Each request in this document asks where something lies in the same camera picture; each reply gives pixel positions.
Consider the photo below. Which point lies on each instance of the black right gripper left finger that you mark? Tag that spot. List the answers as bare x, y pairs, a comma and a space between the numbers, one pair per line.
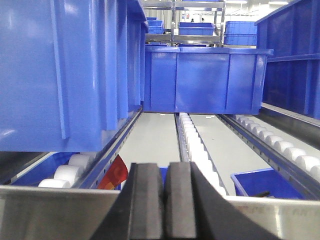
137, 213

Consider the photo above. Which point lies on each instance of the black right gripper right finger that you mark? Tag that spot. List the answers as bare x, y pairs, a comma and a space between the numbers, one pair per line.
196, 211

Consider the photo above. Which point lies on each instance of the large blue bin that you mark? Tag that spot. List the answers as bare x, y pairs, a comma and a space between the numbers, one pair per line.
70, 72

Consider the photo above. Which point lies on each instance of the lower blue bin right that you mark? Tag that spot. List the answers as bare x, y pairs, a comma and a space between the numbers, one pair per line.
264, 183

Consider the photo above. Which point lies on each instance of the blue bin centre on rollers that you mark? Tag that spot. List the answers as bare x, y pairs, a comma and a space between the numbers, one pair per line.
204, 80

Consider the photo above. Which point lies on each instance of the far blue bin on rack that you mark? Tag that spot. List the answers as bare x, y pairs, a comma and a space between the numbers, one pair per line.
196, 28

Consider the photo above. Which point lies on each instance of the red snack packet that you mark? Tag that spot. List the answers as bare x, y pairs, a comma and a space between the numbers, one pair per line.
115, 175

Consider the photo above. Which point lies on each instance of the white roller track centre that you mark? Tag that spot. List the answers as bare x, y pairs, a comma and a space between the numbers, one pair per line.
192, 149

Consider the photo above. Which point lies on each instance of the white roller track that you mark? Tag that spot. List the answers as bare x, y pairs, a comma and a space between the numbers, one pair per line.
297, 164
86, 169
192, 149

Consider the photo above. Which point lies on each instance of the white roller track left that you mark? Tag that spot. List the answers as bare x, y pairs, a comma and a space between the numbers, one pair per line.
86, 169

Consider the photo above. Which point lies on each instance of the white roller track right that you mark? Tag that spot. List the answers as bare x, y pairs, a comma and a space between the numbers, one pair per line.
297, 164

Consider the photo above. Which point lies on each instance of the blue bins stacked right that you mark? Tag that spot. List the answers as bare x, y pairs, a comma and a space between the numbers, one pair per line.
292, 79

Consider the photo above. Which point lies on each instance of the far metal shelving rack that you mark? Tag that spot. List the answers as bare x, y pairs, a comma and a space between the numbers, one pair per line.
172, 12

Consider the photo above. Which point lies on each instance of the far blue crates stacked right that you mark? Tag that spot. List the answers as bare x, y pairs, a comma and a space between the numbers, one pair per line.
240, 33

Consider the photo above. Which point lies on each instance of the far blue bins left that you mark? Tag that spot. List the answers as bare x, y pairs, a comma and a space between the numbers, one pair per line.
155, 26

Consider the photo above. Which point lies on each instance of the stainless steel front rail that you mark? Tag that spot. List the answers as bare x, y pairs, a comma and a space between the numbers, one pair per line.
36, 213

